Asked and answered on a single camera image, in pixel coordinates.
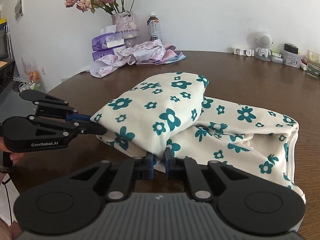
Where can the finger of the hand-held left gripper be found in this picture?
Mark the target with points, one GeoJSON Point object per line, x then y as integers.
{"type": "Point", "coordinates": [80, 118]}
{"type": "Point", "coordinates": [93, 129]}

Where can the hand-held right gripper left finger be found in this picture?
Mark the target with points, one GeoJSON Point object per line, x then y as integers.
{"type": "Point", "coordinates": [150, 167]}

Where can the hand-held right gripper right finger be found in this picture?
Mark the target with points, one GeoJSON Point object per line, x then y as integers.
{"type": "Point", "coordinates": [167, 167]}

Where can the cream teal flower dress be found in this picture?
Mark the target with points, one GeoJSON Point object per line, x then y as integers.
{"type": "Point", "coordinates": [175, 110]}

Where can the person's left hand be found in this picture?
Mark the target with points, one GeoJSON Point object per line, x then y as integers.
{"type": "Point", "coordinates": [17, 157]}

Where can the crumpled white tissue paper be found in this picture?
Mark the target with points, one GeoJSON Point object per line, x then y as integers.
{"type": "Point", "coordinates": [83, 70]}

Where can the black patterned panel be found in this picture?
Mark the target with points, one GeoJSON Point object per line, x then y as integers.
{"type": "Point", "coordinates": [7, 76]}

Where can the sealed purple tissue pack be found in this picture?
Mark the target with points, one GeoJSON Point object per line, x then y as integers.
{"type": "Point", "coordinates": [100, 54]}

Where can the open purple tissue pack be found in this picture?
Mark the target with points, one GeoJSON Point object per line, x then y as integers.
{"type": "Point", "coordinates": [102, 41]}

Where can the pink floral garment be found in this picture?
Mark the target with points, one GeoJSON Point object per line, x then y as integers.
{"type": "Point", "coordinates": [130, 55]}

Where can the lilac textured vase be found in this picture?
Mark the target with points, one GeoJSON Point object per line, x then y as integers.
{"type": "Point", "coordinates": [126, 25]}

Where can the pink lilac folded cloth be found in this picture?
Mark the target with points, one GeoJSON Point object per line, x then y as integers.
{"type": "Point", "coordinates": [176, 55]}

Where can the yellow box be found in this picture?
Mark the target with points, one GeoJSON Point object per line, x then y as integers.
{"type": "Point", "coordinates": [3, 21]}

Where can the plastic tea bottle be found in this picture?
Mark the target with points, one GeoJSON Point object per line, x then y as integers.
{"type": "Point", "coordinates": [153, 30]}

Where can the small green white packets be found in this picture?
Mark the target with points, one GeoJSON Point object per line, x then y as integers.
{"type": "Point", "coordinates": [277, 58]}

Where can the white robot figurine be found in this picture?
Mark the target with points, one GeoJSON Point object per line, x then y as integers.
{"type": "Point", "coordinates": [263, 41]}

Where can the pink white tube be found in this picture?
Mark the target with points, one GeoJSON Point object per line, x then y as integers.
{"type": "Point", "coordinates": [304, 65]}

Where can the small black box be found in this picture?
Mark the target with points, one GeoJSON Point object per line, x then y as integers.
{"type": "Point", "coordinates": [291, 48]}

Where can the clear glass cup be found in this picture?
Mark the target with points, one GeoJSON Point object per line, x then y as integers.
{"type": "Point", "coordinates": [313, 66]}

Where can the wall poster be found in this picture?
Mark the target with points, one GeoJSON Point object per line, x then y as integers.
{"type": "Point", "coordinates": [18, 10]}

